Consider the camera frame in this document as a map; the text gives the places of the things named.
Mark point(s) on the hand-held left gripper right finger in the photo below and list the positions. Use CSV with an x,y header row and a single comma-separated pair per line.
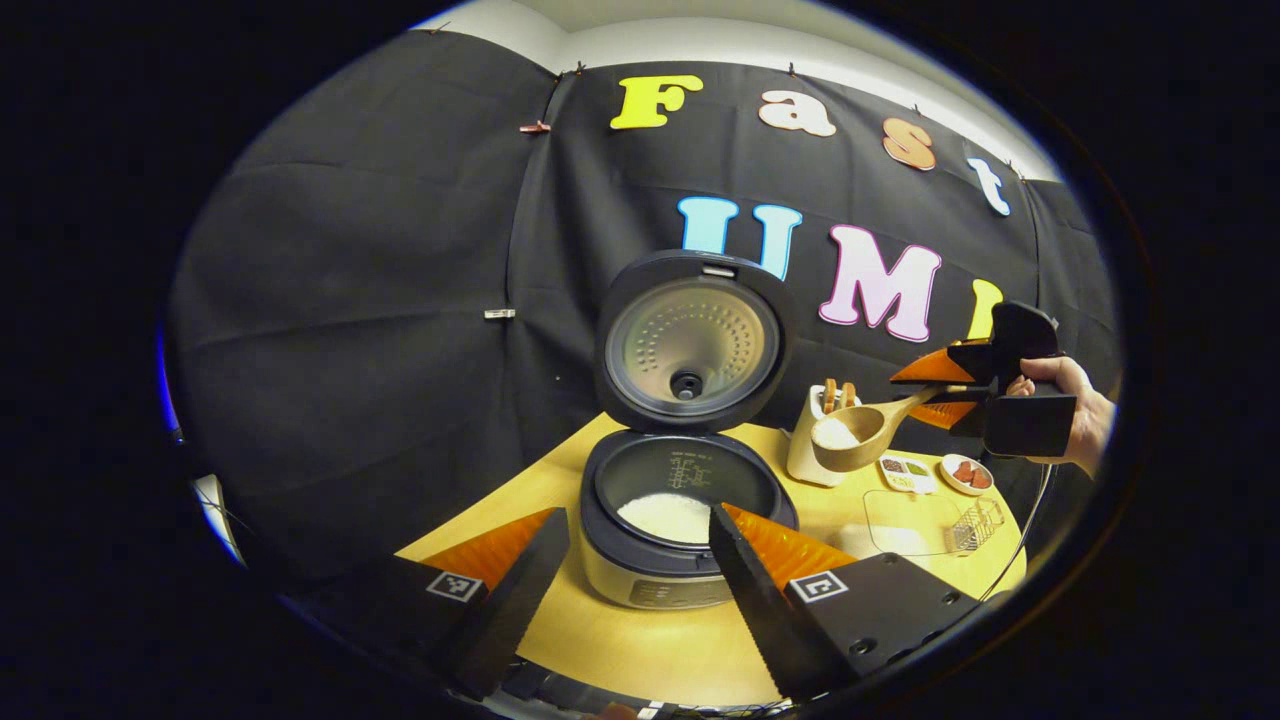
x,y
760,610

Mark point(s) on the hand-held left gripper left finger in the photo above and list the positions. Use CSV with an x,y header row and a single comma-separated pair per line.
x,y
515,600

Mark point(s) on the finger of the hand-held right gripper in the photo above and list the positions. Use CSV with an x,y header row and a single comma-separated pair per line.
x,y
1020,335
1030,425

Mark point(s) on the white rice pile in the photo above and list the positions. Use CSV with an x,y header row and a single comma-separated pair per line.
x,y
665,518

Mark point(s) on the wooden spoon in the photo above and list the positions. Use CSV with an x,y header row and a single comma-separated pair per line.
x,y
878,430

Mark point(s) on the white rice spoonful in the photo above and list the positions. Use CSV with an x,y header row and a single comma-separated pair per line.
x,y
835,433

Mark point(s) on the dark rice cooker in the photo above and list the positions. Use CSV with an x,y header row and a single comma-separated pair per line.
x,y
690,350

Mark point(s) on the round white plate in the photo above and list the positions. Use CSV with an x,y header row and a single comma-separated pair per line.
x,y
950,485

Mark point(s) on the white divided dish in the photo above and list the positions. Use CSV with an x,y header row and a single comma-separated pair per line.
x,y
908,483

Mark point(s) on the white toaster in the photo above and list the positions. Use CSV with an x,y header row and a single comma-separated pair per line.
x,y
805,460

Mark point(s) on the black backdrop cloth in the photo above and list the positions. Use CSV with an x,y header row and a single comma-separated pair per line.
x,y
350,300

